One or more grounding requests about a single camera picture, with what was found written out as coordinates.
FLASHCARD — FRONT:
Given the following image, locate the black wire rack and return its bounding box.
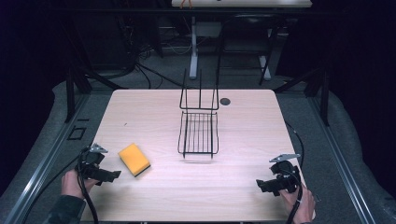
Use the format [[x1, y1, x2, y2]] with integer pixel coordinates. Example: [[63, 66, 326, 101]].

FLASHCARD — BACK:
[[177, 68, 219, 160]]

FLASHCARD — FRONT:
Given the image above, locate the black metal frame stand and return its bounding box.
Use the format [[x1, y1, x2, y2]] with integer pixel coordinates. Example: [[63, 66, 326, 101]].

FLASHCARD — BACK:
[[273, 65, 331, 127], [64, 64, 129, 124]]

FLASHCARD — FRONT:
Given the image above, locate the white desk with white legs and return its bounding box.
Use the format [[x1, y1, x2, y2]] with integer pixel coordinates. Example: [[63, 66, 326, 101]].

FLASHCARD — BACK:
[[171, 0, 313, 80]]

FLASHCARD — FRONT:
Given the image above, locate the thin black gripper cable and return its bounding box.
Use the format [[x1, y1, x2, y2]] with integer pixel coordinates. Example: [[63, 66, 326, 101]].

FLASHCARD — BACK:
[[21, 154, 82, 224]]

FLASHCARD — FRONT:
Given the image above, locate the bundle of black floor cables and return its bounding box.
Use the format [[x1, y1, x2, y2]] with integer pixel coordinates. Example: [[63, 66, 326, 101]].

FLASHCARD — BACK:
[[124, 46, 195, 91]]

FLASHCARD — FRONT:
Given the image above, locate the person's left hand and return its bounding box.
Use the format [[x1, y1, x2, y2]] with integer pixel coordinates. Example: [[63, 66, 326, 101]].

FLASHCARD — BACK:
[[61, 169, 100, 200]]

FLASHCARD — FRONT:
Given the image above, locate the yellow sponge with black underside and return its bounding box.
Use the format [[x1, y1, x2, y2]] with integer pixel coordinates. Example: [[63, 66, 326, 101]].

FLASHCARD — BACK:
[[118, 142, 151, 178]]

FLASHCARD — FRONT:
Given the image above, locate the black cable with white band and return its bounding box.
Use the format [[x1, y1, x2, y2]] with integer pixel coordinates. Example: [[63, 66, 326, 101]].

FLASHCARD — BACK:
[[284, 121, 305, 224]]

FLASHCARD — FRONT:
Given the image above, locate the person's right hand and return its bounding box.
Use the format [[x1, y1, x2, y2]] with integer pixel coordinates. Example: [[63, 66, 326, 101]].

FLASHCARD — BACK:
[[278, 183, 317, 224]]

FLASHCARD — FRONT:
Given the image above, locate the thick black gripper cable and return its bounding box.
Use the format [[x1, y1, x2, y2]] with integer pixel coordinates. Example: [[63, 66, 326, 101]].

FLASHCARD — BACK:
[[77, 148, 100, 224]]

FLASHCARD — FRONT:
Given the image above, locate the grey metal floor rail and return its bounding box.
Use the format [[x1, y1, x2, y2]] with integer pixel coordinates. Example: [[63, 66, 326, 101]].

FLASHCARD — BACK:
[[306, 95, 378, 224], [2, 92, 92, 224]]

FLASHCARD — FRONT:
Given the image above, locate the black chair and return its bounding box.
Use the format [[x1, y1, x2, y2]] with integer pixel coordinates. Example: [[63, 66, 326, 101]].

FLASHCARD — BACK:
[[217, 12, 283, 87]]

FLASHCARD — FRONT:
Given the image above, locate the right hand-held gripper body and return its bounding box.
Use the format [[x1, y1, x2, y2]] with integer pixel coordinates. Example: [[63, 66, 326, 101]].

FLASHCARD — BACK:
[[269, 152, 303, 194]]

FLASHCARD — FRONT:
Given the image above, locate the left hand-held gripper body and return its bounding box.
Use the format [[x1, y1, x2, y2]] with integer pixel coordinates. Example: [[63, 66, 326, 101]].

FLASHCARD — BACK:
[[76, 143, 109, 180]]

